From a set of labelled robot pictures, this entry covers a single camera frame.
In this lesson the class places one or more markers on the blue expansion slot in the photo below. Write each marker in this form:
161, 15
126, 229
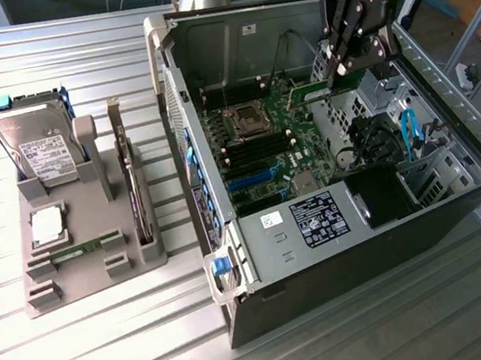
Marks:
252, 180

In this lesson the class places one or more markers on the metal disk bay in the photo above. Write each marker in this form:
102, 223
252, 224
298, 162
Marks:
439, 177

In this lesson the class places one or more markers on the black fan shroud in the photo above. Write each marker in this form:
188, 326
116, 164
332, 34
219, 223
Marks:
381, 199

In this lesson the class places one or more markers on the silver power supply unit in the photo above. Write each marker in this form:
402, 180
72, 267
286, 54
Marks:
277, 247

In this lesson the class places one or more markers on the blue case latch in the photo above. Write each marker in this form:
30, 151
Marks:
220, 266

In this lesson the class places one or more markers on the green motherboard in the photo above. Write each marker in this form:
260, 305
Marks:
301, 134

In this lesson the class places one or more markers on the silver CPU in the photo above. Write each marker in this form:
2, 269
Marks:
48, 224

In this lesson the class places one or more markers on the CPU socket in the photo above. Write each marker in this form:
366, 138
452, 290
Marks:
249, 120

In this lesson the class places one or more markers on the green RAM stick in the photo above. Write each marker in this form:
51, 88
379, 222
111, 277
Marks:
307, 94
79, 249

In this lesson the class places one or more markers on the hard disk with blue carrier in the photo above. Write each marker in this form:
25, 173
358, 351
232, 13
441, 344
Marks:
40, 142

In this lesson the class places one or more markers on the black expansion slot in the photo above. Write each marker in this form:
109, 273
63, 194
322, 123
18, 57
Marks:
261, 199

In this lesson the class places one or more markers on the black RAM slot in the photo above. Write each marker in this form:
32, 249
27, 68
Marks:
262, 155
259, 145
257, 140
260, 150

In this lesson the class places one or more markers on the silver chipset heatsink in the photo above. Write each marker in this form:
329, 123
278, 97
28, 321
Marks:
304, 183

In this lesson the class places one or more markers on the white power strip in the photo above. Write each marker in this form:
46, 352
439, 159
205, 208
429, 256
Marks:
465, 75

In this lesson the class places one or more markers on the graphics card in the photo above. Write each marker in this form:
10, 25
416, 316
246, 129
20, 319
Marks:
132, 178

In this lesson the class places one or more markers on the grey parts rack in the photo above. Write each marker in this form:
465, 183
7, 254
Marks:
96, 274

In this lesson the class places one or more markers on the black open PC case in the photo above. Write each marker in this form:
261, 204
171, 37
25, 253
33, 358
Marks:
330, 293

